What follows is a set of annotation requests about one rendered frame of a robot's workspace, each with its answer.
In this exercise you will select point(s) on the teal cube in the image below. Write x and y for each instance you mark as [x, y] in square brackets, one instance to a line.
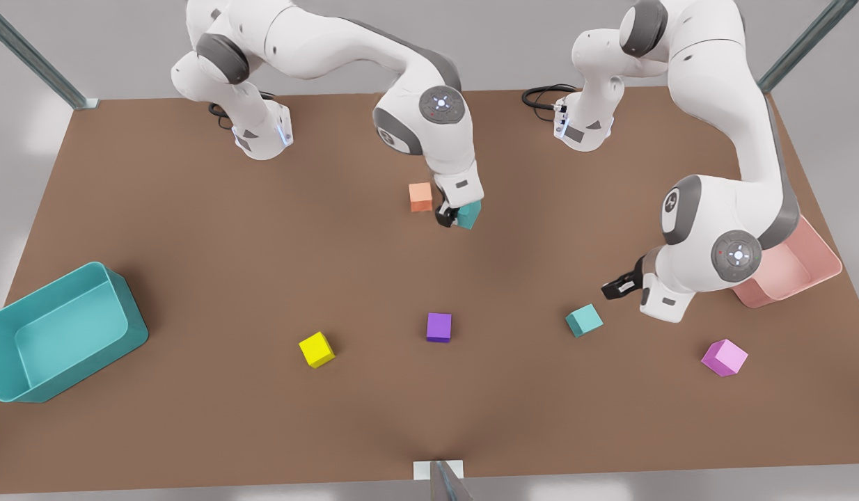
[469, 214]
[584, 320]

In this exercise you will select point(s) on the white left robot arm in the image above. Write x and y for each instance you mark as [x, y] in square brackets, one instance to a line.
[715, 209]

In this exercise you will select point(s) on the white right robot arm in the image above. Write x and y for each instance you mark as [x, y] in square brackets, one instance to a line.
[318, 49]

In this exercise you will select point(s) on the orange cube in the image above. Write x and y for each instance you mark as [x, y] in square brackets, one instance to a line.
[420, 196]

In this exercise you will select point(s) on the purple cube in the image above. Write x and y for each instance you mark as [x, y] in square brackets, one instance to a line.
[438, 327]

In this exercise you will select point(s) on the pink cube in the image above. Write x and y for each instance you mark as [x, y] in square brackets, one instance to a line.
[724, 358]

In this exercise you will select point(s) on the pink plastic bin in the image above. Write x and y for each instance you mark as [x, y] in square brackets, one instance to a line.
[798, 268]

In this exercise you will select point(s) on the yellow cube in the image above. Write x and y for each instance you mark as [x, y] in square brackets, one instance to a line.
[317, 349]

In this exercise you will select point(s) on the teal plastic bin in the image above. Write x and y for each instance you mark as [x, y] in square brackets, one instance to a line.
[60, 334]

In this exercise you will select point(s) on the silver frame post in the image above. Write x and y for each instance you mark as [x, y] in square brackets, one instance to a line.
[33, 59]
[805, 45]
[443, 481]

